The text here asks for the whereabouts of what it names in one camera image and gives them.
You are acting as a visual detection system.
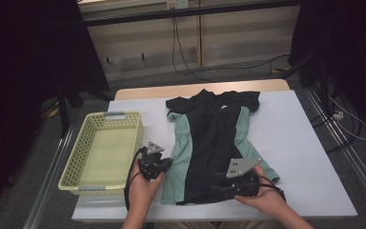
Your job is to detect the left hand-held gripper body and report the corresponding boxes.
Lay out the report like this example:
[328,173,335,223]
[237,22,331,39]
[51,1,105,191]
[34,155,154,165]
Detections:
[137,141,166,182]

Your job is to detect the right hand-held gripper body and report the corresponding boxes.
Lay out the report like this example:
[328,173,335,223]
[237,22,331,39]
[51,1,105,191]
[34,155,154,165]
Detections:
[226,157,263,198]

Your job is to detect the black and green shirt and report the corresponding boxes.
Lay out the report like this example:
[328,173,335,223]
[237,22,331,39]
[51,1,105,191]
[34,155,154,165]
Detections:
[161,89,281,205]

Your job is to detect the yellow plastic basket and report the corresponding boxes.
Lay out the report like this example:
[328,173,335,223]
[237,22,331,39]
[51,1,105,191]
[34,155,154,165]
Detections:
[57,111,145,196]

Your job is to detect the person's left hand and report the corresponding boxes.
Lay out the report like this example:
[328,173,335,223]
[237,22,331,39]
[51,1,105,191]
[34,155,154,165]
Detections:
[129,161,166,217]

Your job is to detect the person's right hand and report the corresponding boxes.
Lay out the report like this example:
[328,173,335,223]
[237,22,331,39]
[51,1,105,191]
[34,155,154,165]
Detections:
[234,164,288,218]

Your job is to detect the person's beige trousers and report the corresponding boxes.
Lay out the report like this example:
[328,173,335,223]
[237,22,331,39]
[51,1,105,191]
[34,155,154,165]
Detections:
[153,219,287,229]

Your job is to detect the black tripod stand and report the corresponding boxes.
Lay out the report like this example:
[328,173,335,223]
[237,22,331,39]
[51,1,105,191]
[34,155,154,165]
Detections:
[55,79,115,137]

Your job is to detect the black metal stand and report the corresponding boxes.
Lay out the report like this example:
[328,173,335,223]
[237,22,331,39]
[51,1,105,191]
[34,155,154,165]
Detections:
[279,47,335,118]

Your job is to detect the beige wooden cabinet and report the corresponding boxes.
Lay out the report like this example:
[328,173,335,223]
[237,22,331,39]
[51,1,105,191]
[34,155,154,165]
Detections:
[77,0,301,82]

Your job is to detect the black horizontal bar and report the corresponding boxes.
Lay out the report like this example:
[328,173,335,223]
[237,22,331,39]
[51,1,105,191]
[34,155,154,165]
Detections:
[83,0,301,28]

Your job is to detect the large black curtain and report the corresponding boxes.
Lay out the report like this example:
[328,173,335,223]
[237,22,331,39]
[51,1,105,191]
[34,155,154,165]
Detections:
[0,0,111,223]

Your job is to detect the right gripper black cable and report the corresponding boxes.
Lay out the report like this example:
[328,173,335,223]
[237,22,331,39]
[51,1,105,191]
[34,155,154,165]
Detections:
[255,174,288,203]

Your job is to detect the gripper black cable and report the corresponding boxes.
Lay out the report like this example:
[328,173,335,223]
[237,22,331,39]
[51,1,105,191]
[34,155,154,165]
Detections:
[255,174,288,203]
[123,146,148,212]

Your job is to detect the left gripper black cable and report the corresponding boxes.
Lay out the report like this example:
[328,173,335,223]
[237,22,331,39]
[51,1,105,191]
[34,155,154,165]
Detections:
[123,146,148,212]

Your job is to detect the black hanging wall cable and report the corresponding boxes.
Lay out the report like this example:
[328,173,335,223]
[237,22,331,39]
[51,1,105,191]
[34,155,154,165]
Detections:
[171,15,292,84]

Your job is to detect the black floor cable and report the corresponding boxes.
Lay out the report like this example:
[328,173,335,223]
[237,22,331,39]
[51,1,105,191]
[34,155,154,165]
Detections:
[309,104,363,154]

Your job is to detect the aluminium floor rail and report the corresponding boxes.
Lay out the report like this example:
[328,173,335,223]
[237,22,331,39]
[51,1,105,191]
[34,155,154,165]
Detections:
[303,87,366,208]
[22,125,77,229]

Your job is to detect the white floor cable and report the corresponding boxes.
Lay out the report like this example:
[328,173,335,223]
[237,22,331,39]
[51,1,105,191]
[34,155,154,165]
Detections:
[327,94,366,142]

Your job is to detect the white wall socket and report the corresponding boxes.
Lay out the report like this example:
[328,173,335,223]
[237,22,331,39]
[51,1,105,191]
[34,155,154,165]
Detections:
[166,0,190,10]

